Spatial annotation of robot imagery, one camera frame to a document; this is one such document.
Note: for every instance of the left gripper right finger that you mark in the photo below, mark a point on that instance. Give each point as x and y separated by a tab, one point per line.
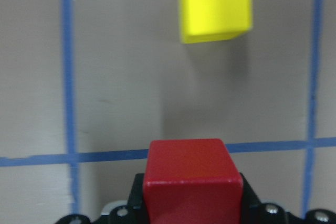
254	211

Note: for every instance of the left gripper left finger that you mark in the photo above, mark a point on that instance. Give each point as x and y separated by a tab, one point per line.
132	210

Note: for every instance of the red wooden block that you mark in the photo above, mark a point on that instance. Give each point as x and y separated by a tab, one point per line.
192	181

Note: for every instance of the yellow wooden block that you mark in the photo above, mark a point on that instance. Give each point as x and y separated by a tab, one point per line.
214	20

